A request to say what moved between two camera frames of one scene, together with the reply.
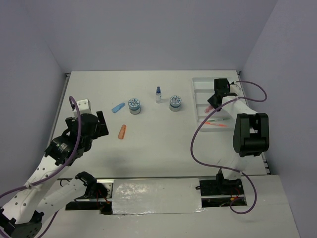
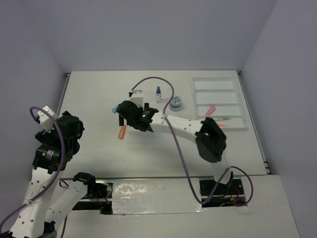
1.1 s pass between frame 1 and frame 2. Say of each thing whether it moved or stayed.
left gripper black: moved
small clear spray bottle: stayed
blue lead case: stayed
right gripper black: moved
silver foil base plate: stayed
